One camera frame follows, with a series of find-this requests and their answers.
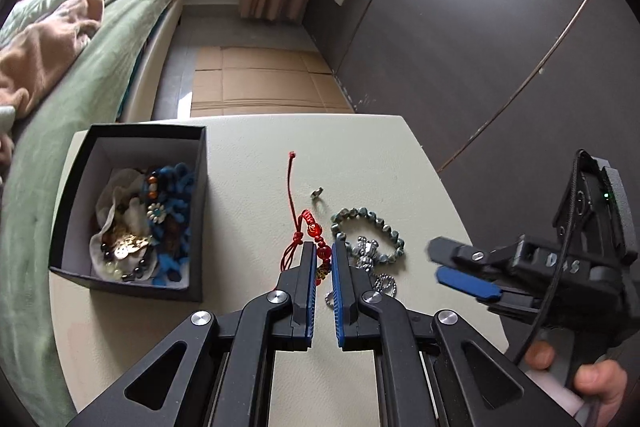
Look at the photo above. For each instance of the black jewelry box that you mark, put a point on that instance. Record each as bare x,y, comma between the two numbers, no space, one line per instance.
197,207

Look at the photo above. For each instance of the white butterfly brooch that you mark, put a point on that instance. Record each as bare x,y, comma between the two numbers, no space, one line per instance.
122,248

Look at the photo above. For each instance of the person's right hand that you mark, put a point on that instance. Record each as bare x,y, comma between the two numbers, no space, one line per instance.
600,382

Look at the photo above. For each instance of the pile of mixed jewelry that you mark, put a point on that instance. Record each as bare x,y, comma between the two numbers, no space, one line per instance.
160,207

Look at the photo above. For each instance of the pink fleece blanket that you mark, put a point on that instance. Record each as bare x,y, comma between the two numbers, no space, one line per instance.
45,42

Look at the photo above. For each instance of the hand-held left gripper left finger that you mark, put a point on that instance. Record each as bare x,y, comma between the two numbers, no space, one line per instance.
311,292

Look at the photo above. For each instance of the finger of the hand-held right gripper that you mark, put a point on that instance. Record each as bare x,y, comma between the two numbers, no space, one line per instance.
460,252
467,284

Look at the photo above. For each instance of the bed with green sheet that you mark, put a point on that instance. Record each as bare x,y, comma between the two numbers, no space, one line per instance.
100,72

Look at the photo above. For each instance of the dark grey wardrobe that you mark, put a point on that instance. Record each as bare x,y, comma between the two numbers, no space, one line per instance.
450,32

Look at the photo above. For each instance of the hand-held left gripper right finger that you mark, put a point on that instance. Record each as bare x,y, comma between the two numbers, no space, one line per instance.
340,292

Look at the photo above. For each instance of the cardboard floor sheets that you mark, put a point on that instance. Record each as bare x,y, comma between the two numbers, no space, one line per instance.
260,82

